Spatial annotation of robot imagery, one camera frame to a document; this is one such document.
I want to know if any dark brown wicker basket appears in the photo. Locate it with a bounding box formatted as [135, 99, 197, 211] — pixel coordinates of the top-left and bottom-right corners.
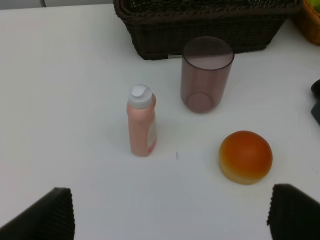
[113, 0, 304, 60]

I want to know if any orange wicker basket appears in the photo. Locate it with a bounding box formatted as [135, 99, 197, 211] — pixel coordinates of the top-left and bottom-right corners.
[293, 0, 320, 46]

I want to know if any black pump bottle green label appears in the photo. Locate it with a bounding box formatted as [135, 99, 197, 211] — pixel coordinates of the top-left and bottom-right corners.
[310, 79, 320, 125]

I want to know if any green lime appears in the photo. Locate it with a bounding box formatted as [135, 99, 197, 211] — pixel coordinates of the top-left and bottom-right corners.
[308, 0, 320, 13]

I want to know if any pink bottle white cap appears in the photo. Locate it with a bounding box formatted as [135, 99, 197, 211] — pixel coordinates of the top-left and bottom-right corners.
[126, 84, 157, 157]

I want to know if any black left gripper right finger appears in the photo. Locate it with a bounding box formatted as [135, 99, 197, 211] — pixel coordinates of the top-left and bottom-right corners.
[266, 183, 320, 240]

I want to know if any round orange bread bun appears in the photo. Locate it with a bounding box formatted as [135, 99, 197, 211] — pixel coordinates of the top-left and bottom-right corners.
[219, 130, 273, 185]

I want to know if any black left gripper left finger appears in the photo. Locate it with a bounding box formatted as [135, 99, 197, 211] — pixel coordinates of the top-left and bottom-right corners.
[0, 187, 76, 240]

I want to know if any translucent purple plastic cup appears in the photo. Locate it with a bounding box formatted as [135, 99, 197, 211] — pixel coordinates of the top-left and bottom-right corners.
[180, 36, 235, 114]

